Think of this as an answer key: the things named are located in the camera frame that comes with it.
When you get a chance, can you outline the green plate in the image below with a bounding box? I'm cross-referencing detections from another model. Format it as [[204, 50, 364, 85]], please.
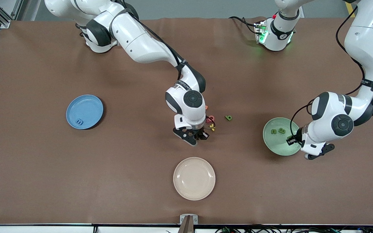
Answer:
[[263, 117, 302, 156]]

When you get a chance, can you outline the beige plate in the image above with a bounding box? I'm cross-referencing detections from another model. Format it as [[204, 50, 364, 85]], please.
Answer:
[[173, 157, 216, 201]]

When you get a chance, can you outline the blue plate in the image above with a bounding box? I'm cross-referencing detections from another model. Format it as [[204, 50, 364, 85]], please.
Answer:
[[66, 94, 104, 130]]

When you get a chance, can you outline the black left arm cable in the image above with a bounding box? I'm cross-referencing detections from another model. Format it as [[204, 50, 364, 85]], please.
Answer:
[[289, 10, 367, 139]]

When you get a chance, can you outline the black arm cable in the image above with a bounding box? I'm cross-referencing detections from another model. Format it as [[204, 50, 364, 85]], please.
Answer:
[[289, 10, 367, 139], [122, 0, 216, 130]]

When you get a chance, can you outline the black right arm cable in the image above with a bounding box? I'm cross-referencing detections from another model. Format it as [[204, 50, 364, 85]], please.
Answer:
[[122, 0, 216, 130]]

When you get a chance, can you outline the metal bracket with bar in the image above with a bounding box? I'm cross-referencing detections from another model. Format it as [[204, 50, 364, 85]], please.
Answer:
[[178, 214, 198, 233]]

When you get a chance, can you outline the black base connector cable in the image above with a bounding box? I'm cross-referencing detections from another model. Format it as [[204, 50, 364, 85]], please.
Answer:
[[228, 16, 265, 35]]

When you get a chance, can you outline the white table edge rail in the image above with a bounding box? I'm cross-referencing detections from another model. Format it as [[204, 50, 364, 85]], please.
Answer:
[[0, 223, 373, 233]]

